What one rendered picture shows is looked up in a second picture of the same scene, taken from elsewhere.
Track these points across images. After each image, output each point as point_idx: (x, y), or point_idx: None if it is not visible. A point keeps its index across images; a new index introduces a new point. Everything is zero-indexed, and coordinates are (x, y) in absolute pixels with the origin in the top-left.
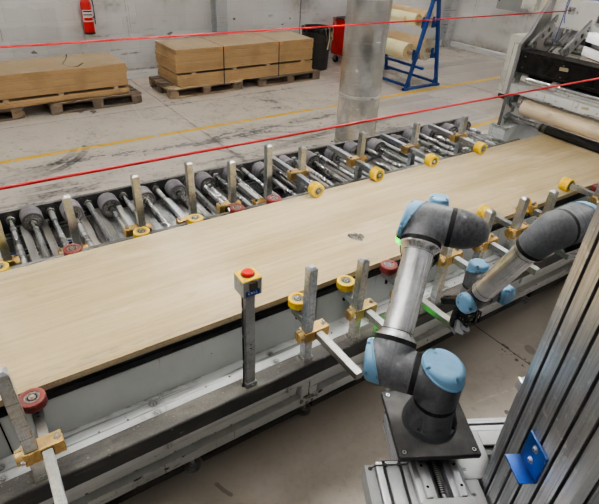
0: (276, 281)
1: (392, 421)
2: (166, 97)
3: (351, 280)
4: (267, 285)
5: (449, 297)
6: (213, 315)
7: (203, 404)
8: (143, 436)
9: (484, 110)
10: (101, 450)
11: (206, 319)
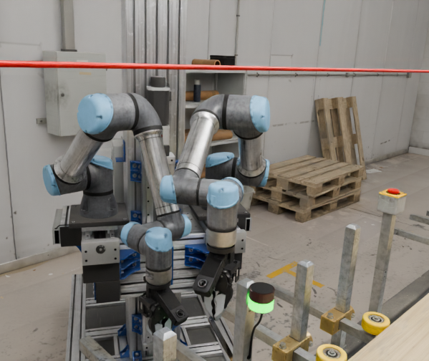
0: (427, 341)
1: (240, 205)
2: None
3: (323, 354)
4: None
5: (177, 306)
6: None
7: (394, 304)
8: (412, 284)
9: None
10: (428, 276)
11: None
